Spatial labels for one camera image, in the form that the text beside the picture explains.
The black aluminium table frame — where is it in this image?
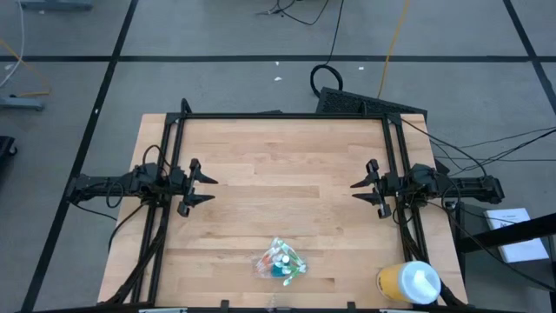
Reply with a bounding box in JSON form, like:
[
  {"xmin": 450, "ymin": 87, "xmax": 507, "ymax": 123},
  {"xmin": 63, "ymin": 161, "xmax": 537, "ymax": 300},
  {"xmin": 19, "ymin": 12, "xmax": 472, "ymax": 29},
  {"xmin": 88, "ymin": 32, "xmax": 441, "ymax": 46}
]
[{"xmin": 103, "ymin": 97, "xmax": 469, "ymax": 313}]

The white booklet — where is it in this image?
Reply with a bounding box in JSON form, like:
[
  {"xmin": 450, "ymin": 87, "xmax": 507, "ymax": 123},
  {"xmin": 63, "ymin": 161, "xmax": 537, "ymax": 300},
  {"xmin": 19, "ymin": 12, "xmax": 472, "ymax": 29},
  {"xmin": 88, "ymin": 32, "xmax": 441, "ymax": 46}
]
[{"xmin": 483, "ymin": 207, "xmax": 551, "ymax": 264}]

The grey metal bar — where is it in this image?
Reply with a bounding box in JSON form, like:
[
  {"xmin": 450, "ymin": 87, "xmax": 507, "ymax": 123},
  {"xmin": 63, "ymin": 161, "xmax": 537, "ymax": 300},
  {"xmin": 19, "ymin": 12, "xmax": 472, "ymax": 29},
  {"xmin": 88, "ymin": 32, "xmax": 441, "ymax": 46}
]
[{"xmin": 17, "ymin": 0, "xmax": 95, "ymax": 12}]

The orange floor cable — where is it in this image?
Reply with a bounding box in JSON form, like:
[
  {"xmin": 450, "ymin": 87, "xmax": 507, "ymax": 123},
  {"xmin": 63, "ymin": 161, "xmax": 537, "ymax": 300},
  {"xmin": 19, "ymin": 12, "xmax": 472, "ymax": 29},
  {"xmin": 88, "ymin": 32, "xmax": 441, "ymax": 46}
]
[{"xmin": 0, "ymin": 38, "xmax": 52, "ymax": 97}]

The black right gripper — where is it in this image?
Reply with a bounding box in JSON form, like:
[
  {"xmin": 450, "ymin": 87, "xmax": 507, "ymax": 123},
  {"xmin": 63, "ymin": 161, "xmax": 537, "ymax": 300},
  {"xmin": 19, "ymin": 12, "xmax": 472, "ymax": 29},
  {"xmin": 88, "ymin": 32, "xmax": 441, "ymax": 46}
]
[{"xmin": 349, "ymin": 158, "xmax": 414, "ymax": 220}]

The clear plastic bag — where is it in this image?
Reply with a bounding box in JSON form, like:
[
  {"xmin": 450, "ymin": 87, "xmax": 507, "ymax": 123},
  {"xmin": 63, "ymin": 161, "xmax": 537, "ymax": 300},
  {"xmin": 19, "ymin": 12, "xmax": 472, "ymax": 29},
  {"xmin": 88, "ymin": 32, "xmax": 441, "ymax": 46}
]
[{"xmin": 253, "ymin": 251, "xmax": 309, "ymax": 283}]

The black cable over table corner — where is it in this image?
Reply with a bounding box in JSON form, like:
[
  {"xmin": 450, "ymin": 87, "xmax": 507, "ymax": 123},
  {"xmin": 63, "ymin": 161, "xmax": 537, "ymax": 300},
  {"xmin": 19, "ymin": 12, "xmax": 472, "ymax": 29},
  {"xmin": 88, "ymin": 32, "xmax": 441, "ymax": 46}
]
[{"xmin": 399, "ymin": 116, "xmax": 490, "ymax": 177}]

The grey metal foot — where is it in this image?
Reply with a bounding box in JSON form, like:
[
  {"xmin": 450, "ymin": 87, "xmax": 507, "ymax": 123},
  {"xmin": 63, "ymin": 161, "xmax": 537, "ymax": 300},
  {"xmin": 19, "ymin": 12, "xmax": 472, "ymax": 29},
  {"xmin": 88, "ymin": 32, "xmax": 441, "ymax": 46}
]
[{"xmin": 0, "ymin": 96, "xmax": 45, "ymax": 112}]

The black caster object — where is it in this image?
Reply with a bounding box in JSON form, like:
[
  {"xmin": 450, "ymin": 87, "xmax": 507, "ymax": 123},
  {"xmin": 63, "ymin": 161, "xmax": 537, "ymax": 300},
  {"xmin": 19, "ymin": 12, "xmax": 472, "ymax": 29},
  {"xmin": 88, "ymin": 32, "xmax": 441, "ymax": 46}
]
[{"xmin": 0, "ymin": 135, "xmax": 18, "ymax": 170}]

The black stand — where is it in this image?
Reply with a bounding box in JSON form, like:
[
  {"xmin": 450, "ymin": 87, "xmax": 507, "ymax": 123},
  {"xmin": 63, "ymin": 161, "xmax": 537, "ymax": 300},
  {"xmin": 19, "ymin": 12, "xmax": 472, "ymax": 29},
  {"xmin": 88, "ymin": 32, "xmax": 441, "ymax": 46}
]
[{"xmin": 446, "ymin": 200, "xmax": 556, "ymax": 313}]

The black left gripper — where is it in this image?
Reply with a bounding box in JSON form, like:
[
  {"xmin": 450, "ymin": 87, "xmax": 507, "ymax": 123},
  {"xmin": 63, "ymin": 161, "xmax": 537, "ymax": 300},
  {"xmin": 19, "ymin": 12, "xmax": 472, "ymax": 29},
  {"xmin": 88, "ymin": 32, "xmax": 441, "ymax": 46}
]
[{"xmin": 167, "ymin": 157, "xmax": 220, "ymax": 218}]

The yellow wipes canister white lid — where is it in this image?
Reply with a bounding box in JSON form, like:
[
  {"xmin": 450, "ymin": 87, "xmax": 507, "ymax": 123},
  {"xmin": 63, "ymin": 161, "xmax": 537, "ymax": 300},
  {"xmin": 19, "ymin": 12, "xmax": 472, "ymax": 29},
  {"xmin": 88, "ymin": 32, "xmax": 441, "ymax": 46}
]
[{"xmin": 375, "ymin": 259, "xmax": 443, "ymax": 306}]

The white floor cable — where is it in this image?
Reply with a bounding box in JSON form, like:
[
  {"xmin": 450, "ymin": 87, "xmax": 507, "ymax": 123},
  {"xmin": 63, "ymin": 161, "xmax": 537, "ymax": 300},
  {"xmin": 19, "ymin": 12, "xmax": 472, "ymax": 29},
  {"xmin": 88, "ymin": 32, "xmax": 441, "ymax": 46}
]
[{"xmin": 0, "ymin": 0, "xmax": 25, "ymax": 88}]

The black looped floor cable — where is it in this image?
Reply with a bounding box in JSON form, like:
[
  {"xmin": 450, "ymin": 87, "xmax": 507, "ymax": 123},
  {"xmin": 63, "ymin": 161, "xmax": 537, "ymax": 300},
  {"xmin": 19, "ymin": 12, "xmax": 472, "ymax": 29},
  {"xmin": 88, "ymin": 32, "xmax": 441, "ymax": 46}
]
[{"xmin": 309, "ymin": 0, "xmax": 347, "ymax": 99}]

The yellow floor cable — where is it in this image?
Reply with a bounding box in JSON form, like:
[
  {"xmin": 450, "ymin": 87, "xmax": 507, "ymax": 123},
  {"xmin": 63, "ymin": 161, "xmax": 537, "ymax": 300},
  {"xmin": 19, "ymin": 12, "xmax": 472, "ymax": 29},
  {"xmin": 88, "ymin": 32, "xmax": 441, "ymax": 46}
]
[{"xmin": 377, "ymin": 0, "xmax": 412, "ymax": 99}]

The black mesh computer tower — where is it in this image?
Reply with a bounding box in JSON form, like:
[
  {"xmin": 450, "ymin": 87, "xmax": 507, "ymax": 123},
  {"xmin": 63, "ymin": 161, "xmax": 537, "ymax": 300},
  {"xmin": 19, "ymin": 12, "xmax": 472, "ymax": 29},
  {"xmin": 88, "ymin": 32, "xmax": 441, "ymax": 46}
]
[{"xmin": 315, "ymin": 86, "xmax": 429, "ymax": 118}]

